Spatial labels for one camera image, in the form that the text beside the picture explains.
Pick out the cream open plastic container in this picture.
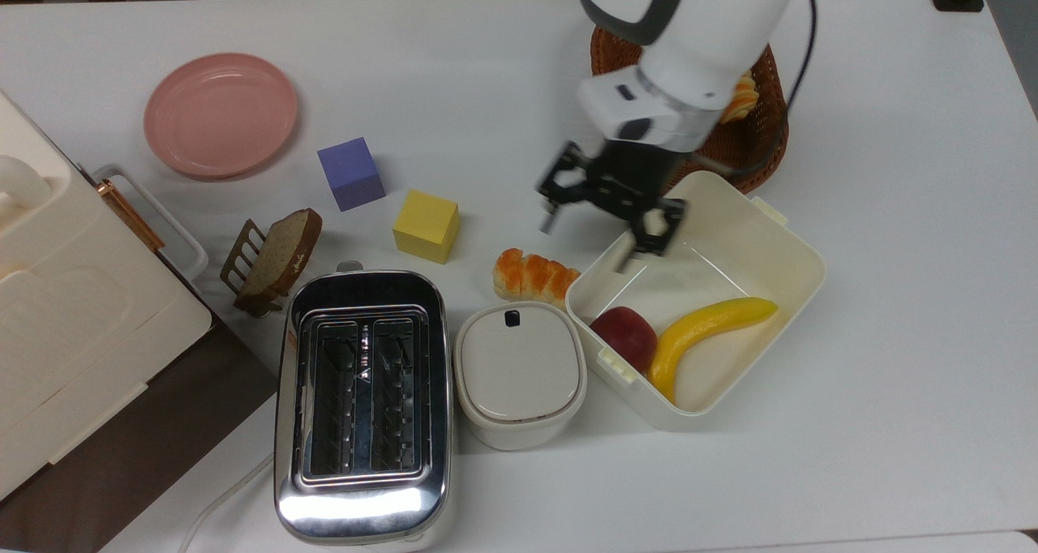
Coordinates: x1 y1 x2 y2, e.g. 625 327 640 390
564 170 827 433

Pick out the brown toast slice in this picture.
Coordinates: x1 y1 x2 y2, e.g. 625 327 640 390
236 208 324 302

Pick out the large cream appliance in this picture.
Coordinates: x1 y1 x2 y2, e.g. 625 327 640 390
0 91 213 501

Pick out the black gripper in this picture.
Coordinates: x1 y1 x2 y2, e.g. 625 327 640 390
534 139 689 275

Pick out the white toaster cable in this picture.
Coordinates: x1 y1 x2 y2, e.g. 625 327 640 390
178 452 275 553

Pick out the chrome two-slot toaster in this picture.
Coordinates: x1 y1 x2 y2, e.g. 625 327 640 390
273 261 455 551

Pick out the white tray with copper handle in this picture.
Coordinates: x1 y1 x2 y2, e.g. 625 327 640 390
91 164 209 288

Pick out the white lidded pot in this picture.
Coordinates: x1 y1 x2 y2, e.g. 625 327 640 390
453 300 588 451

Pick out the striped orange bread roll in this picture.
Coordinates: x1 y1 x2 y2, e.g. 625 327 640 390
720 70 761 125

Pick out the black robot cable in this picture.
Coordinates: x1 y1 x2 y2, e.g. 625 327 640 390
686 0 817 182

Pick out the red apple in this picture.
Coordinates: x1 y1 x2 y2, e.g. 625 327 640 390
590 306 659 375

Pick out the yellow cube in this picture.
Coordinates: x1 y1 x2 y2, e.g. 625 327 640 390
392 188 460 264

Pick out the orange glazed croissant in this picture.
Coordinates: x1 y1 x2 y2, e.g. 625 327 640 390
493 247 581 308

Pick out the brown toast rack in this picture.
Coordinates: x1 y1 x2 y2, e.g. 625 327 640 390
220 219 283 319

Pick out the purple cube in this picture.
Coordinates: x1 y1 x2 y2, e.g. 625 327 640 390
317 137 387 212

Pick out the yellow banana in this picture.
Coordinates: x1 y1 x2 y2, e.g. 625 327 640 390
648 296 779 403

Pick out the pink plate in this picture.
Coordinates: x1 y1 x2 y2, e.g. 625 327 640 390
144 53 299 181

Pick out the brown wicker basket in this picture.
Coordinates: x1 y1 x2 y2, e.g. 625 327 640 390
590 25 790 196

